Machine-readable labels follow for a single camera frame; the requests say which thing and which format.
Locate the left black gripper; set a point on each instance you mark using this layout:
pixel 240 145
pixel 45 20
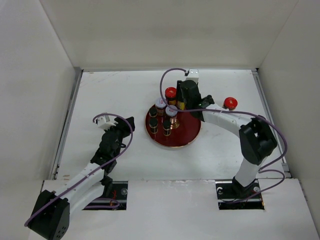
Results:
pixel 120 126

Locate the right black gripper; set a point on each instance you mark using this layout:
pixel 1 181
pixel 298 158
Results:
pixel 178 83

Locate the red-lid sauce jar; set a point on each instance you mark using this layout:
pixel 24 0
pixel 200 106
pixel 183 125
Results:
pixel 230 103
pixel 171 95

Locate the small black-cap spice bottle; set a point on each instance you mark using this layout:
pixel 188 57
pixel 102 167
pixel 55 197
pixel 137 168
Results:
pixel 153 112

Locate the white-lid jar with red label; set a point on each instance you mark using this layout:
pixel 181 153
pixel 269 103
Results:
pixel 160 105

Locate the beige-cap dark sauce bottle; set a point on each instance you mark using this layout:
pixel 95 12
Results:
pixel 180 104

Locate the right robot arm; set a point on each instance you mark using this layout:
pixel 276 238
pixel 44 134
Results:
pixel 257 141

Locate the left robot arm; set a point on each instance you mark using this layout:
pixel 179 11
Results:
pixel 51 215

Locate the round red tray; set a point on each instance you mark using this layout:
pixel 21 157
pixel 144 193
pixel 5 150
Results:
pixel 183 132

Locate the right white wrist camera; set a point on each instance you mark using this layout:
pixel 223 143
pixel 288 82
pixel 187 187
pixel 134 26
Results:
pixel 192 75

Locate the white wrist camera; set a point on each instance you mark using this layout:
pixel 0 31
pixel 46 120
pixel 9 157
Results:
pixel 192 75
pixel 103 122

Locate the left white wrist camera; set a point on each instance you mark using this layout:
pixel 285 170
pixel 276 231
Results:
pixel 103 122

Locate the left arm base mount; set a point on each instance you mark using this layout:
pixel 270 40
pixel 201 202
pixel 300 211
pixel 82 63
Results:
pixel 114 198

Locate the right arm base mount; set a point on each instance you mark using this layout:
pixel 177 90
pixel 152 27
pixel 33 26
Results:
pixel 229 199

